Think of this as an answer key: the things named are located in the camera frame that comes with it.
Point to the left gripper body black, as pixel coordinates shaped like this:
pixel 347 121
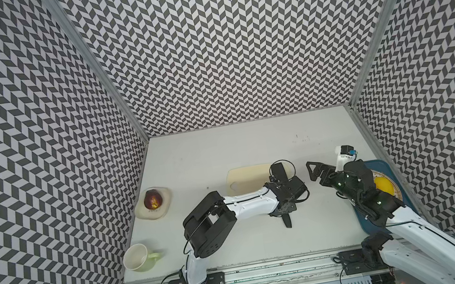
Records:
pixel 291 209

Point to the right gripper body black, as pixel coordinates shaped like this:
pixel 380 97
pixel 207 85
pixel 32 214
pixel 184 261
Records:
pixel 336 181

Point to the black cleaver knife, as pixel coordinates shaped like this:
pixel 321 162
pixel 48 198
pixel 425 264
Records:
pixel 287 220

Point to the beige cutting board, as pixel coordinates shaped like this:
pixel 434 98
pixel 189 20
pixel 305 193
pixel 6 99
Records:
pixel 247 179

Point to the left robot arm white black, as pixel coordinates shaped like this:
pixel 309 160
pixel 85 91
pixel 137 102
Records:
pixel 210 223

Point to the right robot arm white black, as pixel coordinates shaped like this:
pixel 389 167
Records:
pixel 409 226

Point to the teal rectangular tray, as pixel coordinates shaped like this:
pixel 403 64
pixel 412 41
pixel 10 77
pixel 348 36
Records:
pixel 382 172

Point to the yellow lemon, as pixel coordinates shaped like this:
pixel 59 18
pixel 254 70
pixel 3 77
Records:
pixel 384 184

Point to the patterned round plate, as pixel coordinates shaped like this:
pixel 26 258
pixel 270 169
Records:
pixel 399 194

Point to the dark red apple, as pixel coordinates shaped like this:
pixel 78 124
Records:
pixel 153 200

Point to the small beige square plate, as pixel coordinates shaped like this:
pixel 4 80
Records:
pixel 143 214

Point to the light green mug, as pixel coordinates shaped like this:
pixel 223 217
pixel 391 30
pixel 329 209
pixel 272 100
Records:
pixel 138 258

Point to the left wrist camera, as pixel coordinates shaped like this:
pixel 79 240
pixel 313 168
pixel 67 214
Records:
pixel 278 172

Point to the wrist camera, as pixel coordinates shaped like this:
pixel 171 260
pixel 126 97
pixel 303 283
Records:
pixel 278 172
pixel 345 154

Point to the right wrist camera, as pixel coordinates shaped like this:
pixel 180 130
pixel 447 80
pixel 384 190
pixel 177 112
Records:
pixel 345 154

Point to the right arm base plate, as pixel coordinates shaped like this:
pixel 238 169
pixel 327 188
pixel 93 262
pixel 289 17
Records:
pixel 361 261

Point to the aluminium front rail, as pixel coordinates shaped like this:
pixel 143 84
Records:
pixel 309 269

